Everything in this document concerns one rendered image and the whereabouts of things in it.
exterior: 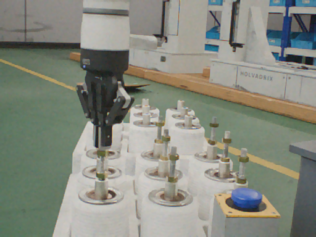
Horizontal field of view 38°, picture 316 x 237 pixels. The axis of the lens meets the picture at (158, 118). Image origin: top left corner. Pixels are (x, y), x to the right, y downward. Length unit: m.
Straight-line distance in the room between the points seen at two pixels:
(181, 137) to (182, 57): 2.80
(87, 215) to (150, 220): 0.10
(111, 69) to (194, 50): 3.44
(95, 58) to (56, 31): 6.65
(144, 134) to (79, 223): 0.54
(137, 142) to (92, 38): 0.62
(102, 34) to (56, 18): 6.65
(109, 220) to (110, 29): 0.29
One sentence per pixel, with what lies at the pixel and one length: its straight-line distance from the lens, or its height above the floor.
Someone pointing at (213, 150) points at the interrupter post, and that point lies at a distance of 1.01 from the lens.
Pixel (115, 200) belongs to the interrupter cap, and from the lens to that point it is 0.76.
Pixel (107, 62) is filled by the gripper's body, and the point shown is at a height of 0.48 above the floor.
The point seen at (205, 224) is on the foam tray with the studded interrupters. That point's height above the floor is 0.18.
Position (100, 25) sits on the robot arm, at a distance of 0.69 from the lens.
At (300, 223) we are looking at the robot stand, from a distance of 1.05.
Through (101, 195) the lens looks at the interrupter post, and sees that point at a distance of 0.77.
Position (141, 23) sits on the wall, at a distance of 8.01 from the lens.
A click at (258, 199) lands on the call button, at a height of 0.33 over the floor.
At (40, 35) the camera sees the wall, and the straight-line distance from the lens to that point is 7.26.
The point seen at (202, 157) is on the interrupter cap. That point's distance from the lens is 1.02.
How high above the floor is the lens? 0.55
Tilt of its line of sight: 12 degrees down
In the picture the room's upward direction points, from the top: 3 degrees clockwise
